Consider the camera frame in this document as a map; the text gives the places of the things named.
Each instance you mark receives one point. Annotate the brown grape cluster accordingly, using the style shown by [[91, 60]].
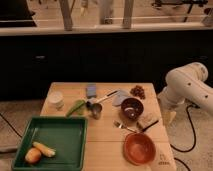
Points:
[[138, 91]]

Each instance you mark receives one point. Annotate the blue sponge block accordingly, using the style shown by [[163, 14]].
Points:
[[91, 90]]

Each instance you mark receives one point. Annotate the metal fork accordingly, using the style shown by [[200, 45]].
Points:
[[122, 126]]

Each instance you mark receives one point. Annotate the light blue cloth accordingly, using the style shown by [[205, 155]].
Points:
[[121, 95]]

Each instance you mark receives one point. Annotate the green vegetable toy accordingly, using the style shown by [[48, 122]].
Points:
[[77, 108]]

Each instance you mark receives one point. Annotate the metal measuring scoop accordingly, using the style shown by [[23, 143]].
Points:
[[95, 105]]

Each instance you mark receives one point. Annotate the white cup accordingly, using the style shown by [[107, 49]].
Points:
[[55, 99]]

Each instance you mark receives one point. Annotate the dark brown bowl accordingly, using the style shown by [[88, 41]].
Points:
[[132, 108]]

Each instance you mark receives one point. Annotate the beige scrub brush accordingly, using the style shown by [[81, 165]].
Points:
[[146, 121]]

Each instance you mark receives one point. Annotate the orange-brown bowl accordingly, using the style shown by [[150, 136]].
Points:
[[139, 149]]

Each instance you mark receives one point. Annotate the orange round fruit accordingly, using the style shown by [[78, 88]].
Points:
[[33, 155]]

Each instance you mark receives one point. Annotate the green plastic tray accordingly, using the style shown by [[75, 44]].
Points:
[[67, 136]]

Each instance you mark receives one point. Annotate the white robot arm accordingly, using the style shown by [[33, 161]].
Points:
[[185, 83]]

